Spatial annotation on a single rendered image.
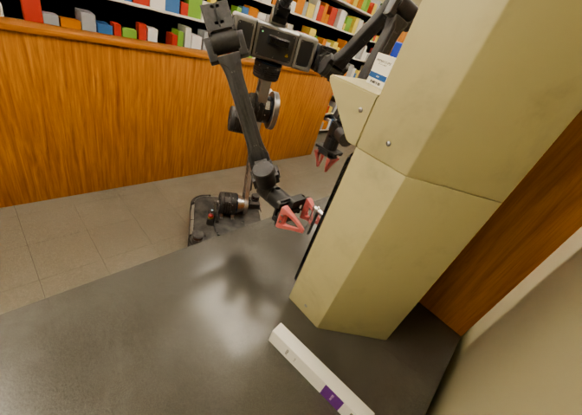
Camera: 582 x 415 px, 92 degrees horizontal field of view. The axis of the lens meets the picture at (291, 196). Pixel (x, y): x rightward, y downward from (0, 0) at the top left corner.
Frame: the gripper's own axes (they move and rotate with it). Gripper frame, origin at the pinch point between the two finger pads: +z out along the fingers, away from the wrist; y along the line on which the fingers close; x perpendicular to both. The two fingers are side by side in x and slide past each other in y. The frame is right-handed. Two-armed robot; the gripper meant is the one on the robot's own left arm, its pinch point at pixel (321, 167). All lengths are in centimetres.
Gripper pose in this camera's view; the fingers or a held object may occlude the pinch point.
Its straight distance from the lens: 119.4
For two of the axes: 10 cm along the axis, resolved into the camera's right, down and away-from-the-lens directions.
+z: -2.8, 8.1, 5.1
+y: 6.8, 5.4, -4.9
